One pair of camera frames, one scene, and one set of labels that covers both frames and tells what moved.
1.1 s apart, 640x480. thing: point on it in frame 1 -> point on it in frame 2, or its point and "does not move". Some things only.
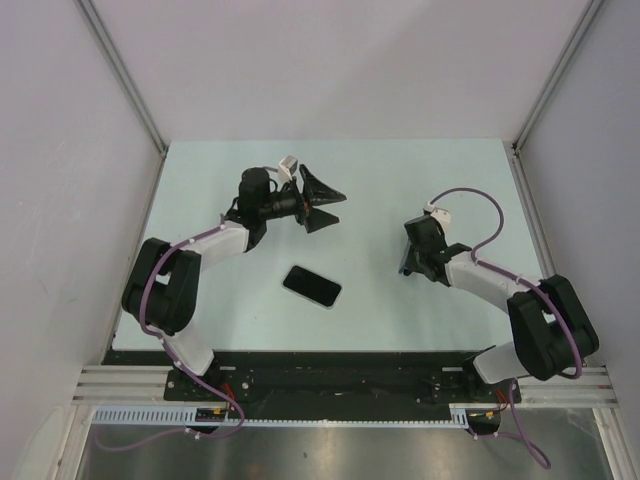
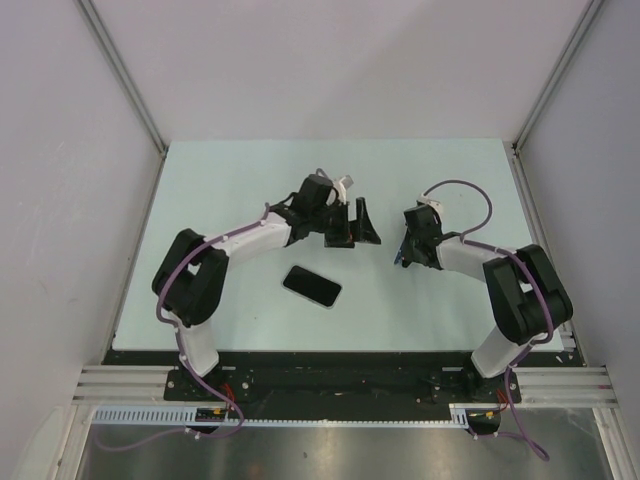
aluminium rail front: x=125 y=386 does not move
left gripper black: x=313 y=194 -> x=359 y=230
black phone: x=317 y=289 does not move
